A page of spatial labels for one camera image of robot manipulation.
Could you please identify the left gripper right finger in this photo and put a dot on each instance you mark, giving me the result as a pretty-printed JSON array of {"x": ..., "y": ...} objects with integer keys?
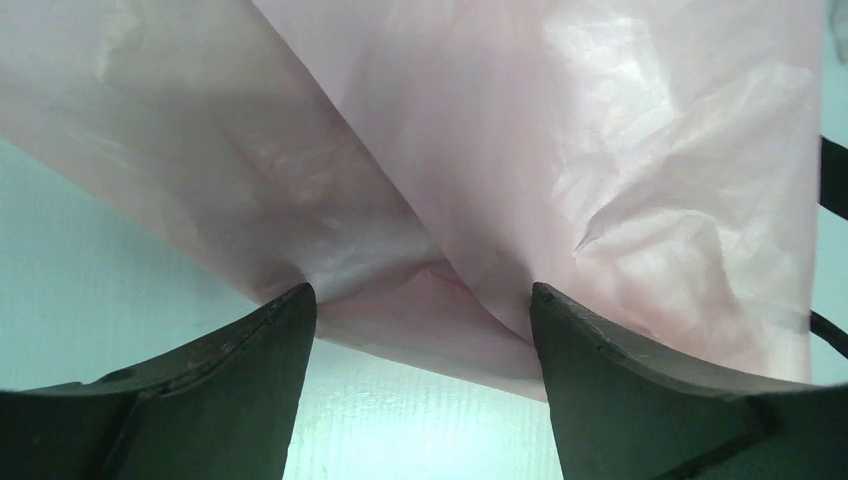
[{"x": 623, "y": 406}]

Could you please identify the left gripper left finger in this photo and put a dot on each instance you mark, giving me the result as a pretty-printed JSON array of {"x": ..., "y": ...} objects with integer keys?
[{"x": 220, "y": 407}]

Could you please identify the black printed ribbon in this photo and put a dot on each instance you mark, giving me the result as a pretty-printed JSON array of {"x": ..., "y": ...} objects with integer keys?
[{"x": 833, "y": 197}]

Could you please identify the pink flower bouquet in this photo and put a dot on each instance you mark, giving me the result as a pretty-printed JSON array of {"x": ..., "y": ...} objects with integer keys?
[{"x": 423, "y": 163}]

